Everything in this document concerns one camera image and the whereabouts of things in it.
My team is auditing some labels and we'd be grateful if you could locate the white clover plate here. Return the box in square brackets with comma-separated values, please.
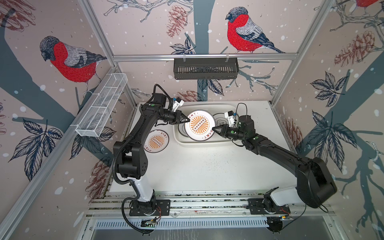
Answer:
[178, 124, 189, 138]
[213, 113, 229, 127]

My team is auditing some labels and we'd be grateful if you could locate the orange sunburst plate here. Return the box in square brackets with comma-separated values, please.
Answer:
[185, 110, 216, 142]
[144, 130, 169, 153]

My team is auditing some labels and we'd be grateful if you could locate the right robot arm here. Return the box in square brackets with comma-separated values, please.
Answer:
[212, 115, 337, 214]

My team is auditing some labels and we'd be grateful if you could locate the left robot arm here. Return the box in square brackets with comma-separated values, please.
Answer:
[112, 93, 190, 216]

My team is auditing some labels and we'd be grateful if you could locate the white plastic bin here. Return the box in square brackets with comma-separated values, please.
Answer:
[174, 102, 236, 148]

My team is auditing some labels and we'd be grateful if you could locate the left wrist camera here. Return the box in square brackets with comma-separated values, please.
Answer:
[172, 98, 184, 112]

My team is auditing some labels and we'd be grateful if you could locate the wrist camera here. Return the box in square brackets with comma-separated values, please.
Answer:
[224, 111, 237, 128]
[172, 98, 184, 112]

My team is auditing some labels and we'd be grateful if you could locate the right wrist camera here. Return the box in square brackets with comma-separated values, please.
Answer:
[224, 111, 237, 128]

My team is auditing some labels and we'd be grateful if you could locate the black hanging wire basket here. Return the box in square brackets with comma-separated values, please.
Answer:
[174, 58, 239, 80]

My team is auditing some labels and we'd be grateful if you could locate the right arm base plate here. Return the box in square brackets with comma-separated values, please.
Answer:
[246, 198, 291, 215]

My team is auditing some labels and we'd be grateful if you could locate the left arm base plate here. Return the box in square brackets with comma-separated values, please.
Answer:
[129, 200, 171, 217]

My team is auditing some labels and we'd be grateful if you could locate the horizontal aluminium rail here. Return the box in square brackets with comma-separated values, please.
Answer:
[112, 52, 299, 63]

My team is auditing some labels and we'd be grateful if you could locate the black corrugated cable conduit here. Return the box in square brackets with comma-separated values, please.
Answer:
[111, 83, 172, 235]

